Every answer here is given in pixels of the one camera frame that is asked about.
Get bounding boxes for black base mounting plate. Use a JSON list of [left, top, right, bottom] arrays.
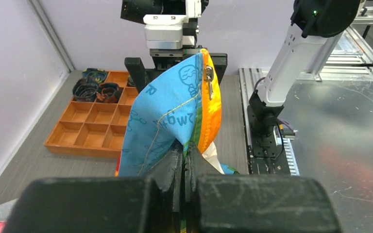
[[247, 127, 291, 175]]

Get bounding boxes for orange compartment tray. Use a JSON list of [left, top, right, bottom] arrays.
[[45, 71, 138, 158]]

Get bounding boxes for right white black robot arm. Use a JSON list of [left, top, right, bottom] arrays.
[[120, 0, 364, 157]]

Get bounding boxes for dark rolled tie back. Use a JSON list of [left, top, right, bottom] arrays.
[[72, 83, 98, 102]]

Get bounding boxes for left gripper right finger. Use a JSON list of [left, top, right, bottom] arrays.
[[185, 144, 342, 233]]

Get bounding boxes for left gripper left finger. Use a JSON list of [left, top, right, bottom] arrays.
[[3, 142, 182, 233]]

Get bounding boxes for blue green rolled tie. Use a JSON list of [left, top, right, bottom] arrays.
[[81, 68, 108, 84]]

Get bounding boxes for silver slotted aluminium rail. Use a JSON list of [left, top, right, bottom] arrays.
[[283, 138, 300, 176]]

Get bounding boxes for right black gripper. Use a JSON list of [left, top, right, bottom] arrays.
[[120, 0, 228, 93]]

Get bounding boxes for rainbow striped zip jacket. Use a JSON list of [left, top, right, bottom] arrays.
[[115, 49, 237, 177]]

